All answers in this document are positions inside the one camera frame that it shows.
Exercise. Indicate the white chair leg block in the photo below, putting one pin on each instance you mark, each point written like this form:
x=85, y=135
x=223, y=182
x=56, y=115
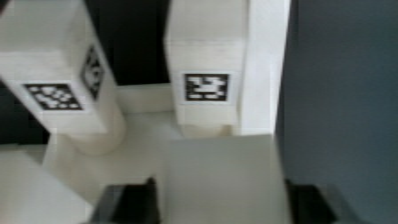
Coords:
x=56, y=71

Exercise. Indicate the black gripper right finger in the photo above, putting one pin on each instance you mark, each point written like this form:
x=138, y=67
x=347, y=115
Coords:
x=312, y=208

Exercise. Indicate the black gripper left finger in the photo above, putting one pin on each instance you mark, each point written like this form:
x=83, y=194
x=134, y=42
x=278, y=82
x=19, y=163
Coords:
x=129, y=204

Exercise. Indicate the white chair leg with screw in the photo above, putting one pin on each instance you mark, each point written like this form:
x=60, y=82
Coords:
x=205, y=54

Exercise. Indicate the white chair seat piece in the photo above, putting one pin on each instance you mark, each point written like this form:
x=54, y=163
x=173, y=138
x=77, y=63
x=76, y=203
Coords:
x=147, y=100

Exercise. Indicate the long white chair back post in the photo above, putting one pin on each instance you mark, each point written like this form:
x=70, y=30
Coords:
x=218, y=174

